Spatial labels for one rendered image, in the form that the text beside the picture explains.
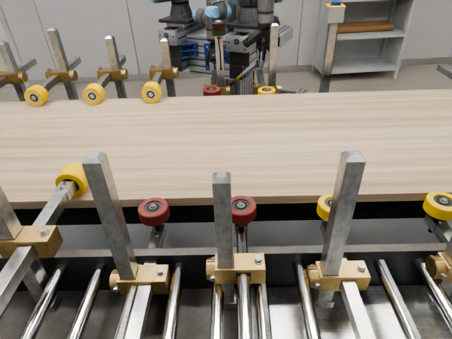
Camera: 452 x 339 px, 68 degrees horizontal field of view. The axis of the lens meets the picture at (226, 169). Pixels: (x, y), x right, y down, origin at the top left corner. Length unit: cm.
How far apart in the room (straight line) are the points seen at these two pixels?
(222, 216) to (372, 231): 55
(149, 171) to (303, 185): 46
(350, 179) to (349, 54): 416
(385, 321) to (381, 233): 27
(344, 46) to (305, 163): 373
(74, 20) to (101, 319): 391
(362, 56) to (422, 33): 76
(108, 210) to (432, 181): 85
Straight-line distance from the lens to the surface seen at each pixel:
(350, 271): 86
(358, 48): 479
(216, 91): 156
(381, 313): 97
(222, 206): 66
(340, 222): 72
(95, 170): 65
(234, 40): 212
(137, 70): 452
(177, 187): 97
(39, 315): 90
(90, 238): 112
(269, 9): 169
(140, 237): 107
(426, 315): 101
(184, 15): 243
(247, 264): 80
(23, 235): 85
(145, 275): 85
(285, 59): 454
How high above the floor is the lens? 148
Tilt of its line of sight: 35 degrees down
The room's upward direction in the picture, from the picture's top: 2 degrees counter-clockwise
